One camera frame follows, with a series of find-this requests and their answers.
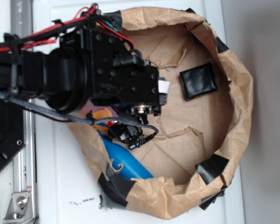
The black square pouch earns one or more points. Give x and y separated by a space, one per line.
198 81

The blue plastic bottle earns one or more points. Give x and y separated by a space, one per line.
129 167

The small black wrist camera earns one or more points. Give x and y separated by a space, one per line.
128 134

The yellow rubber duck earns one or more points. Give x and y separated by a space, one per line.
100 114

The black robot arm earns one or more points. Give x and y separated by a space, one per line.
26 74

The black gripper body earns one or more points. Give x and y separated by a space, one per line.
105 72

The metal corner bracket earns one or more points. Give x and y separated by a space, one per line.
20 209

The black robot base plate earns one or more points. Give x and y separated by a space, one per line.
11 132

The brown paper bag bin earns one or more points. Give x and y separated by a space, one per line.
201 141

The aluminium extrusion rail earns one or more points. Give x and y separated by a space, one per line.
24 163

